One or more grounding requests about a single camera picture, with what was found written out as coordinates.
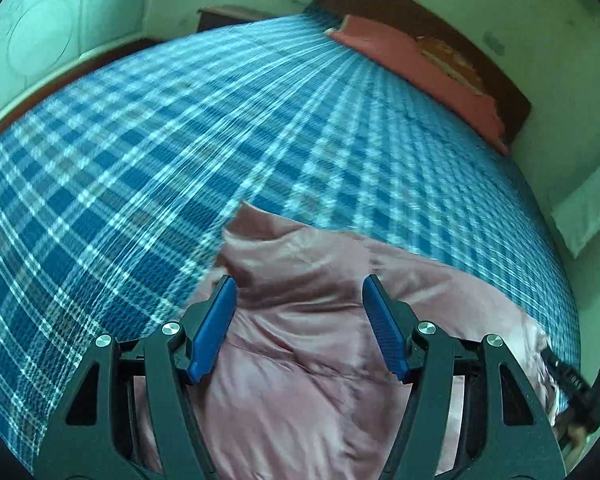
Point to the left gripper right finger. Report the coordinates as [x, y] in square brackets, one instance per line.
[472, 413]

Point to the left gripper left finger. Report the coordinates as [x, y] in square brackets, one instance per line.
[126, 412]

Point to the pink quilted down coat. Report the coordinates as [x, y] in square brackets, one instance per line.
[300, 389]

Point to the blue plaid bed cover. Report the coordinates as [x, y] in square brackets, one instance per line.
[114, 191]

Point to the red pillow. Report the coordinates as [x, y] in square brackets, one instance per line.
[400, 54]

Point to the white sliding-door wardrobe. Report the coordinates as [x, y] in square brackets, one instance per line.
[39, 37]

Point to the dark wooden nightstand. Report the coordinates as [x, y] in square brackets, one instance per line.
[213, 17]

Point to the dark wooden headboard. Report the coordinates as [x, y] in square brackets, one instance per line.
[411, 17]

